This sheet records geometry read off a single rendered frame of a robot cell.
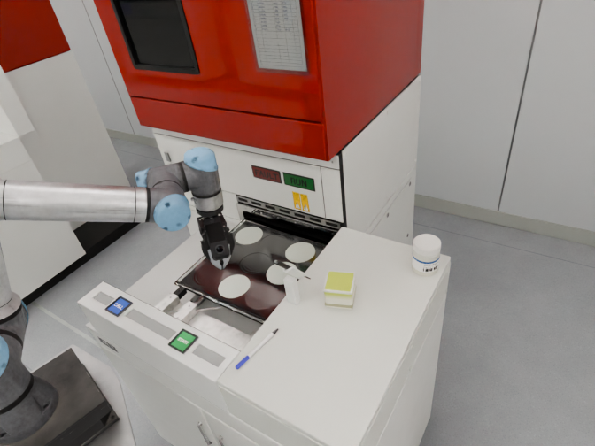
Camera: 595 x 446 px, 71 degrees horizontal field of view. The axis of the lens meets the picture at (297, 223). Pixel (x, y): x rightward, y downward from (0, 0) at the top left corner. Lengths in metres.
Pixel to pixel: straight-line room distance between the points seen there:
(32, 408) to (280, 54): 1.02
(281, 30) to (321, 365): 0.79
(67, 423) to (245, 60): 0.99
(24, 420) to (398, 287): 0.94
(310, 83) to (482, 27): 1.56
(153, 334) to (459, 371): 1.46
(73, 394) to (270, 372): 0.51
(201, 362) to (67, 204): 0.47
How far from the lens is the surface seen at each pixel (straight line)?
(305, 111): 1.14
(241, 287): 1.30
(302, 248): 1.38
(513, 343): 2.34
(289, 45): 1.10
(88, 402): 1.21
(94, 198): 0.89
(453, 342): 2.27
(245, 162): 1.45
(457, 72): 2.61
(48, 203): 0.89
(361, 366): 1.00
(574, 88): 2.56
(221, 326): 1.24
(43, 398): 1.23
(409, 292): 1.14
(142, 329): 1.21
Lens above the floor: 1.80
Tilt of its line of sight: 37 degrees down
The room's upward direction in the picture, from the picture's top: 9 degrees counter-clockwise
